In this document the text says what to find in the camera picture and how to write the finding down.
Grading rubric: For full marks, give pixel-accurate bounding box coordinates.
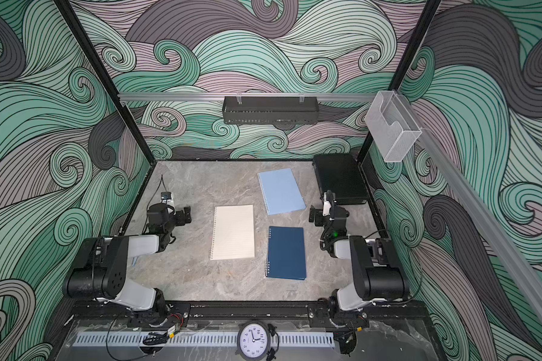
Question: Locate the cream lined spiral notebook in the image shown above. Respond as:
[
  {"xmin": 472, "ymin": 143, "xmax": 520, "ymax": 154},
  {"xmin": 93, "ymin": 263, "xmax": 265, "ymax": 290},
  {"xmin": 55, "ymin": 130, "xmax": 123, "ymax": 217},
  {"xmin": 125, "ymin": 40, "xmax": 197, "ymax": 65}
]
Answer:
[{"xmin": 210, "ymin": 205, "xmax": 255, "ymax": 260}]

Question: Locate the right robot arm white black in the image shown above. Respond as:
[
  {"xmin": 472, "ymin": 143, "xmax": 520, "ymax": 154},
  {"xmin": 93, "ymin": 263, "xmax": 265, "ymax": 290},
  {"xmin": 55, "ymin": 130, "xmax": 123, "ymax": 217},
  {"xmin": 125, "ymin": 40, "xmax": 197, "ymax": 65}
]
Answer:
[{"xmin": 309, "ymin": 206, "xmax": 410, "ymax": 314}]

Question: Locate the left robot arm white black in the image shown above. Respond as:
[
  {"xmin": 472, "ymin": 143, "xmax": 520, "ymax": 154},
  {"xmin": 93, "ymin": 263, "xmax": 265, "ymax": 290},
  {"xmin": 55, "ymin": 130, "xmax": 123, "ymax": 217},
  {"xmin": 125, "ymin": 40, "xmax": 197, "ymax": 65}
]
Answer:
[{"xmin": 62, "ymin": 202, "xmax": 192, "ymax": 317}]

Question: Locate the light blue spiral notebook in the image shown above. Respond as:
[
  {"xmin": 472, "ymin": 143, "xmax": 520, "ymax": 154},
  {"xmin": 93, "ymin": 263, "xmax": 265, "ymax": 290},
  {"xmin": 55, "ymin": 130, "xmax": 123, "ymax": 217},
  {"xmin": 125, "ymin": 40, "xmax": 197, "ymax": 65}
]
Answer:
[{"xmin": 257, "ymin": 168, "xmax": 306, "ymax": 215}]

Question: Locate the black hard case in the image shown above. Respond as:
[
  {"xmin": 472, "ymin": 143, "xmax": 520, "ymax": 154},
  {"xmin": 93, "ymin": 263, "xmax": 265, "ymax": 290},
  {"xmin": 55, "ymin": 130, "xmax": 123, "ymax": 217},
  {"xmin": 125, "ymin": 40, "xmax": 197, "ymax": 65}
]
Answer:
[{"xmin": 313, "ymin": 153, "xmax": 368, "ymax": 205}]

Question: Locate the dark blue spiral notebook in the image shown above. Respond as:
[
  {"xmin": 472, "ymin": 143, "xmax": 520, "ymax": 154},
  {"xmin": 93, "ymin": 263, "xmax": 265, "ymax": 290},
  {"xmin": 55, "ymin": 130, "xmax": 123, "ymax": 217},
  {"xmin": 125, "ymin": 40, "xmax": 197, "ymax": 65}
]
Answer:
[{"xmin": 266, "ymin": 227, "xmax": 307, "ymax": 281}]

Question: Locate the round white clock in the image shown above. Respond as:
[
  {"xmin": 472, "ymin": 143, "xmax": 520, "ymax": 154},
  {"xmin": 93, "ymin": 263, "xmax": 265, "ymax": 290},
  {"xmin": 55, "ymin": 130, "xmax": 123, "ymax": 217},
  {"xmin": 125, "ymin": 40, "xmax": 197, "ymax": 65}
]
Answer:
[{"xmin": 236, "ymin": 320, "xmax": 270, "ymax": 360}]

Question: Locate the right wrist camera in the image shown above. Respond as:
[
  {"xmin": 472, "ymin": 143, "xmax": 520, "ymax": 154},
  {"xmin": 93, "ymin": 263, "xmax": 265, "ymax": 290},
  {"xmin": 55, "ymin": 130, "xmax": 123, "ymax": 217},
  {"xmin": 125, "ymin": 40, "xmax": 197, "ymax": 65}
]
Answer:
[{"xmin": 322, "ymin": 190, "xmax": 336, "ymax": 217}]

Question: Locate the black wall tray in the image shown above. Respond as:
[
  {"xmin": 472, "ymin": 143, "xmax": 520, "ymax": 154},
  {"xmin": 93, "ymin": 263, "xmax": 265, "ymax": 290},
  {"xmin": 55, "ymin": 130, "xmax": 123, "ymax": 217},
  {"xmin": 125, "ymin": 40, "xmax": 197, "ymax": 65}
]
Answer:
[{"xmin": 222, "ymin": 97, "xmax": 319, "ymax": 125}]

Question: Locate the clear acrylic wall holder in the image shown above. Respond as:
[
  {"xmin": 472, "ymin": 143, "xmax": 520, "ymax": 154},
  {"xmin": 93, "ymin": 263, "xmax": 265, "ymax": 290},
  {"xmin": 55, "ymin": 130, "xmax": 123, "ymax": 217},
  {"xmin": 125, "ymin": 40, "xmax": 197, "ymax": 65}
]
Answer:
[{"xmin": 364, "ymin": 90, "xmax": 422, "ymax": 163}]

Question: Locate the aluminium rail back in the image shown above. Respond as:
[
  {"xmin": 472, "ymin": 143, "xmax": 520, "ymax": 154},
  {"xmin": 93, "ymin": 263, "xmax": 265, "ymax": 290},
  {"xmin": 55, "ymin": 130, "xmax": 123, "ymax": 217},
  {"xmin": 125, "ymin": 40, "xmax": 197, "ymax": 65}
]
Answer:
[{"xmin": 118, "ymin": 92, "xmax": 376, "ymax": 103}]

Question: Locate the aluminium rail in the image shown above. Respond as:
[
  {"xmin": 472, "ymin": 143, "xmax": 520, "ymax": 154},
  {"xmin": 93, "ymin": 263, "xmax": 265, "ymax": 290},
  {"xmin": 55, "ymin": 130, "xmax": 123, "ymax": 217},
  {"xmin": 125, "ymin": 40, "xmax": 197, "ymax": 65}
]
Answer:
[
  {"xmin": 398, "ymin": 95, "xmax": 542, "ymax": 324},
  {"xmin": 118, "ymin": 92, "xmax": 376, "ymax": 103}
]

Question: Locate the white slotted cable duct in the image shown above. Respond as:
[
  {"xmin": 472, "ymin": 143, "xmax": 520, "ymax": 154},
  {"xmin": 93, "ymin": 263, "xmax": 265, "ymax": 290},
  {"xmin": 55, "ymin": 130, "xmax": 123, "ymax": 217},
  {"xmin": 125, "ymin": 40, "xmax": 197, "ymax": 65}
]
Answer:
[{"xmin": 72, "ymin": 331, "xmax": 335, "ymax": 348}]

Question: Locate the aluminium rail right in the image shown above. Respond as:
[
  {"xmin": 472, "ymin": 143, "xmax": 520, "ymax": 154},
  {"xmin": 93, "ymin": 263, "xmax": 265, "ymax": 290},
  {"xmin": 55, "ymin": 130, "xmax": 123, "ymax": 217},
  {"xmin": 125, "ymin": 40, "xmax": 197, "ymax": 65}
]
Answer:
[{"xmin": 398, "ymin": 95, "xmax": 542, "ymax": 324}]

